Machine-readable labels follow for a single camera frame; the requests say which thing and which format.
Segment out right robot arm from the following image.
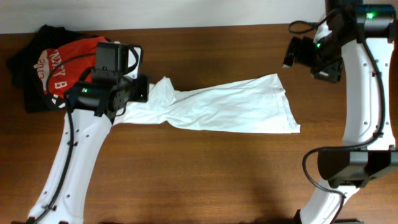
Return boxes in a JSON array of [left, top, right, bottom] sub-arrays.
[[282, 1, 397, 223]]

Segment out red printed t-shirt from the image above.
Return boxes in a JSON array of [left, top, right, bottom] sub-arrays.
[[34, 36, 107, 97]]

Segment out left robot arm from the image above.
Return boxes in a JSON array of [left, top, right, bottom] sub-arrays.
[[26, 74, 149, 223]]

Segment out black folded clothes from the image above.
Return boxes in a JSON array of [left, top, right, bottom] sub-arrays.
[[6, 25, 99, 113]]

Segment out white t-shirt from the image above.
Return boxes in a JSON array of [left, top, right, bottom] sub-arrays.
[[114, 74, 300, 134]]

